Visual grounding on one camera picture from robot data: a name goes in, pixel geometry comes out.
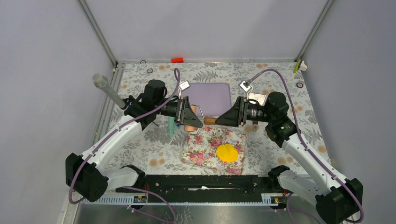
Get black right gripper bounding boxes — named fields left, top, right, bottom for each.
left=215, top=96, right=274, bottom=127

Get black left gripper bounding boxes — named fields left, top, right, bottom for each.
left=155, top=96, right=203, bottom=127

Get wooden dough roller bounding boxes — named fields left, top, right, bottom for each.
left=183, top=105, right=217, bottom=132

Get floral rectangular tray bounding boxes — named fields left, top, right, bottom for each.
left=181, top=126, right=247, bottom=175

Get yellow dough piece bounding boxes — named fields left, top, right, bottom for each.
left=216, top=144, right=239, bottom=163

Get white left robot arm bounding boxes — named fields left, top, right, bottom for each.
left=65, top=79, right=203, bottom=204

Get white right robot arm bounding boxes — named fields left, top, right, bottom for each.
left=215, top=92, right=363, bottom=224

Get purple plastic tray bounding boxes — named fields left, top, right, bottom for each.
left=182, top=83, right=232, bottom=116

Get floral tablecloth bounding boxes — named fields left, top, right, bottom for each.
left=106, top=63, right=330, bottom=175

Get black mini tripod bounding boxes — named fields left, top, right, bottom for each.
left=124, top=93, right=157, bottom=130

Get red block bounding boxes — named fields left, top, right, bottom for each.
left=171, top=57, right=184, bottom=63

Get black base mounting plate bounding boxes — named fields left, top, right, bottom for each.
left=115, top=175, right=290, bottom=204

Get white yellow corner clip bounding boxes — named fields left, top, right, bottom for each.
left=293, top=59, right=308, bottom=73

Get silver microphone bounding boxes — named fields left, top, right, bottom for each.
left=92, top=74, right=127, bottom=110

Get teal handled tool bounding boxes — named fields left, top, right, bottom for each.
left=168, top=117, right=175, bottom=137

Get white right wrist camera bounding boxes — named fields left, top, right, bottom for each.
left=239, top=81, right=253, bottom=93

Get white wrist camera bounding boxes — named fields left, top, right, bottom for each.
left=239, top=81, right=253, bottom=93
left=178, top=81, right=190, bottom=91

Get metal spatula wooden handle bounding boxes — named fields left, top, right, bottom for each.
left=247, top=93, right=266, bottom=132

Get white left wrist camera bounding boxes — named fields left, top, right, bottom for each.
left=178, top=81, right=190, bottom=91

